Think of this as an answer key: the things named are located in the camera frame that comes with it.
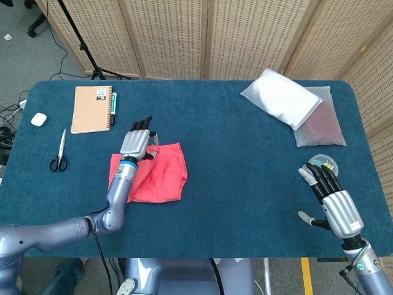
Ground white table leg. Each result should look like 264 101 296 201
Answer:
263 258 273 295

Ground tan spiral notebook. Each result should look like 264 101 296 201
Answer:
70 85 114 135

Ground green white marker pen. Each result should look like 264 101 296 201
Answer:
110 92 119 125

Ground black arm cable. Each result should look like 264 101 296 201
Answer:
339 266 364 295
88 210 115 295

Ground black tripod stand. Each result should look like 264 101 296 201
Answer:
56 0 131 81

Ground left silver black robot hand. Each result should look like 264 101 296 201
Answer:
119 116 160 163

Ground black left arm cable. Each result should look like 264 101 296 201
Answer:
88 210 115 295

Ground clear plastic bag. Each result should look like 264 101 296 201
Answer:
293 85 348 148

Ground white earbuds case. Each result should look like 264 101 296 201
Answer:
30 112 47 127

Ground person leg in blue jeans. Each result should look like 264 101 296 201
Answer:
41 258 90 295

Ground black-handled scissors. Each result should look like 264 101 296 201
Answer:
49 128 69 172

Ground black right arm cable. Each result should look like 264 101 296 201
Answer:
339 266 364 295

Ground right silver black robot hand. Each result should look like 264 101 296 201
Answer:
297 162 364 243

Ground clear round box of clips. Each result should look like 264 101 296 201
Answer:
302 153 340 179

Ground tangle of floor cables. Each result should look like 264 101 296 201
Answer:
0 90 28 154

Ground thin black floor cable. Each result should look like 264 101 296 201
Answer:
45 0 93 81

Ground black office chair base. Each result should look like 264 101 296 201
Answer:
23 0 49 38

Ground blue-grey robot torso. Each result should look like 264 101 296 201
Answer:
118 257 255 295

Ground blue carpet table mat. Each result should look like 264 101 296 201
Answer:
0 79 393 259

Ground white garment in plastic bag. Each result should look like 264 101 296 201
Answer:
239 68 324 131

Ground coral red t-shirt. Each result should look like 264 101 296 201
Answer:
107 141 188 203

